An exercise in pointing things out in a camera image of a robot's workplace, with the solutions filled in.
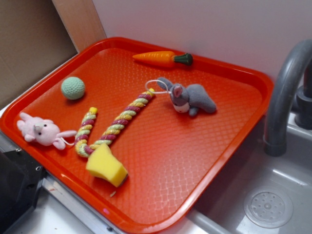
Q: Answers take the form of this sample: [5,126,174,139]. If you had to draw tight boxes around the grey toy sink basin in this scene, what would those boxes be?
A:
[188,121,312,234]

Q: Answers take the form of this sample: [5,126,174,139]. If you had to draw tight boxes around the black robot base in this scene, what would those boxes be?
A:
[0,149,45,234]

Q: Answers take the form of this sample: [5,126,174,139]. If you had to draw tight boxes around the wooden board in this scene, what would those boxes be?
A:
[52,0,107,53]

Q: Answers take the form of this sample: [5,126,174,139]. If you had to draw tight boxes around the yellow sponge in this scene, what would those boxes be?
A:
[86,144,128,187]

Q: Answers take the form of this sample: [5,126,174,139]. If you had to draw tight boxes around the green textured ball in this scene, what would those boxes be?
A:
[61,77,85,100]

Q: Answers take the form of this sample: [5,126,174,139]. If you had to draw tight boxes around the pink plush bunny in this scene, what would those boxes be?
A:
[17,113,77,150]

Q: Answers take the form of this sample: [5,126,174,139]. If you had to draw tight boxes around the brown cardboard panel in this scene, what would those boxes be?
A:
[0,0,77,108]

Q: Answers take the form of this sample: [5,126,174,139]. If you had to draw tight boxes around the grey plush bunny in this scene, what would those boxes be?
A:
[145,77,217,117]

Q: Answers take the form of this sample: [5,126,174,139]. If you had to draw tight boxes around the multicolour twisted rope toy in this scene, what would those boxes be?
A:
[74,88,155,157]

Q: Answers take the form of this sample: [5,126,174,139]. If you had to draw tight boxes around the orange toy carrot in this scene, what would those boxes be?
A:
[132,51,193,68]

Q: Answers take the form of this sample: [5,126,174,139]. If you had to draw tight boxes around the orange plastic tray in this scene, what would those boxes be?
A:
[0,38,273,234]

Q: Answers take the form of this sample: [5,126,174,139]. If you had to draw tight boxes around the grey toy faucet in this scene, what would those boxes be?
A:
[263,39,312,156]

